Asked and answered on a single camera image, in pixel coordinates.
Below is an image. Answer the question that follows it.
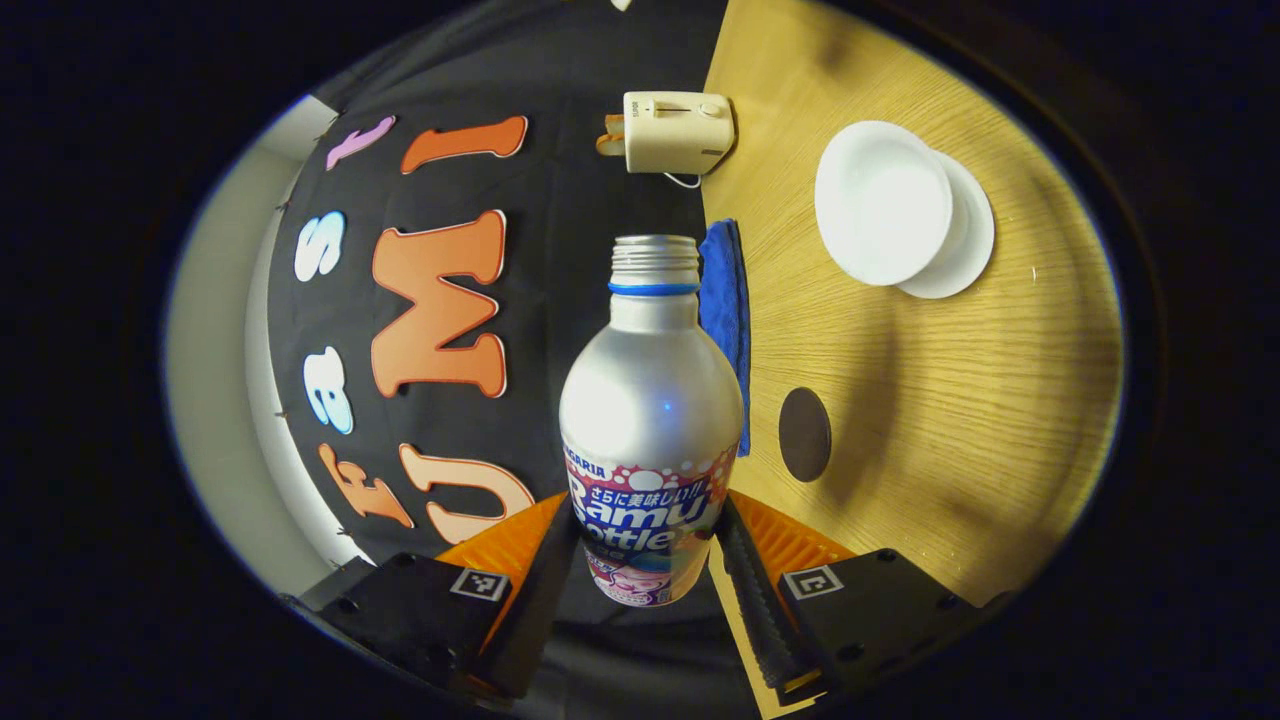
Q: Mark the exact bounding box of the black backdrop cloth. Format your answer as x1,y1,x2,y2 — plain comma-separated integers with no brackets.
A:
265,0,761,706

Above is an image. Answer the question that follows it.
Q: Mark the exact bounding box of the silver water bottle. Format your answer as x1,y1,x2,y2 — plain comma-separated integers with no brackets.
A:
559,234,746,609

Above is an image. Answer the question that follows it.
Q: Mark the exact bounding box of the dark round coaster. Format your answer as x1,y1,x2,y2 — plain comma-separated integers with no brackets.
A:
778,387,833,484

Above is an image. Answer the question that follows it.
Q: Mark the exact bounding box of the white toaster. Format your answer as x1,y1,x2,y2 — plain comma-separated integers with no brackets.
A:
622,91,737,176

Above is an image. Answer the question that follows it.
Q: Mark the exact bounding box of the white saucer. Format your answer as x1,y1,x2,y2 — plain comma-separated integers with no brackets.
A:
897,150,997,300

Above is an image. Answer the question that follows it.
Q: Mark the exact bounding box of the blue towel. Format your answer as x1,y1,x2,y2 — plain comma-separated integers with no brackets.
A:
697,218,753,458

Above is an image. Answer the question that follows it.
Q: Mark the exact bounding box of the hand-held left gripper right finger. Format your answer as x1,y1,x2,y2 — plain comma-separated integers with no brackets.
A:
712,488,1006,706

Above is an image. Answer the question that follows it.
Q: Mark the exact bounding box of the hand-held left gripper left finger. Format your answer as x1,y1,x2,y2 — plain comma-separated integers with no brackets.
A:
285,490,583,701

